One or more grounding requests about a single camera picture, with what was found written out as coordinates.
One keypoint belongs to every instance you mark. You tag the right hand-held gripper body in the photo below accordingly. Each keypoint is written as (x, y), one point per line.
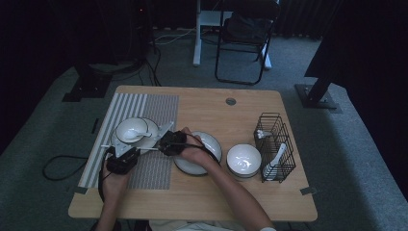
(175, 144)

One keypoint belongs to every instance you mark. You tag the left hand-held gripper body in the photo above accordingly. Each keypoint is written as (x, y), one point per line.
(120, 163)

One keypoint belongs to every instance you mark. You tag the white plate with dark rim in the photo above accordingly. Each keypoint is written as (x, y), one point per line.
(150, 142)
(189, 168)

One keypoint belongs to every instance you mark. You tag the white ceramic spoon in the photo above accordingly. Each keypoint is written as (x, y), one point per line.
(271, 170)
(130, 134)

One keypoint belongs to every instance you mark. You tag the person's right hand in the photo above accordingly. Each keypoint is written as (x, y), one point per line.
(197, 149)

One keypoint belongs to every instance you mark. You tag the person's left hand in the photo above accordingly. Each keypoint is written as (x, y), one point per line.
(115, 186)

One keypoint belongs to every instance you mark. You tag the striped woven placemat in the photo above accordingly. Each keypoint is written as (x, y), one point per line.
(150, 173)

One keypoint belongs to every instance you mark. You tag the small black marker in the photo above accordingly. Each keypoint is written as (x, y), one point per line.
(95, 125)

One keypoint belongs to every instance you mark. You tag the grey tape strip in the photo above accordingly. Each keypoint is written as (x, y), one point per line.
(81, 190)
(309, 191)

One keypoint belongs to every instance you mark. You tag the grey round table grommet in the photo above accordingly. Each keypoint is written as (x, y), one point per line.
(230, 101)

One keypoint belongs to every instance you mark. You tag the black stand base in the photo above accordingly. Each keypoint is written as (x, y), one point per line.
(86, 89)

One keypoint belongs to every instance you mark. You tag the person's light clothing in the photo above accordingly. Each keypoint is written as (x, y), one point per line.
(192, 227)

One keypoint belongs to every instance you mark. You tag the grey round stand base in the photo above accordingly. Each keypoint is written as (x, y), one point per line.
(109, 67)

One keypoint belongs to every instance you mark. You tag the dark bag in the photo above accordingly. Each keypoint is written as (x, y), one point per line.
(247, 27)

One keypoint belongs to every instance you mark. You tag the black folding chair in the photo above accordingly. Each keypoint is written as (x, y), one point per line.
(256, 8)

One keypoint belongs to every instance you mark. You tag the dark curtain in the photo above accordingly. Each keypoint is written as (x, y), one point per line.
(369, 48)

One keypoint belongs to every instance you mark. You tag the black stand with base plate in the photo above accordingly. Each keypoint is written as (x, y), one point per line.
(316, 99)

